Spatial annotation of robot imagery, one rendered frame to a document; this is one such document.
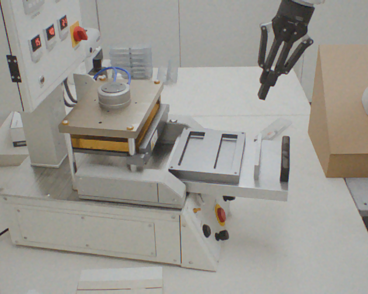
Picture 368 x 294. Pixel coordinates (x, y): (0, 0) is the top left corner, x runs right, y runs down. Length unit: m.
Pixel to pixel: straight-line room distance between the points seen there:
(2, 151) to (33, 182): 0.46
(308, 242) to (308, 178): 0.29
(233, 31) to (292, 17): 2.61
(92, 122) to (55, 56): 0.18
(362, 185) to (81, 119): 0.87
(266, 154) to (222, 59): 2.58
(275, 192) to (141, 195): 0.30
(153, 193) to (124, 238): 0.16
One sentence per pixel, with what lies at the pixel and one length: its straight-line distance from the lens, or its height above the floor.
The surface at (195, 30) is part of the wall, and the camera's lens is 3.69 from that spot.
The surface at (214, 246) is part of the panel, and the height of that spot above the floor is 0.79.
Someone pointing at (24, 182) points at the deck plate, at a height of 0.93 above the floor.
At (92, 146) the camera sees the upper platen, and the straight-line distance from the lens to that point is 1.15.
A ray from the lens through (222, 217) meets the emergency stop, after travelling 1.30.
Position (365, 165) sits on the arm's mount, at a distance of 1.57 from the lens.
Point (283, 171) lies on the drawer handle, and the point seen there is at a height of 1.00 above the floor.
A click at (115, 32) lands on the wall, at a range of 3.74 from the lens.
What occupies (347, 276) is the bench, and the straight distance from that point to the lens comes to 1.25.
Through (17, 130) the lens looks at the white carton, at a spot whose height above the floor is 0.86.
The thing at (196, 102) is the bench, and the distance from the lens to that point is 1.98.
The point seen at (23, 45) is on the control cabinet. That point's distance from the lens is 1.05.
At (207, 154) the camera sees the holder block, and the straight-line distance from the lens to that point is 1.18.
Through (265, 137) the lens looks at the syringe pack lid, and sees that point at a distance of 1.70.
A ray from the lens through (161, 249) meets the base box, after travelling 1.19.
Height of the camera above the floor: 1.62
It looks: 31 degrees down
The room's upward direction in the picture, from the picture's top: 1 degrees counter-clockwise
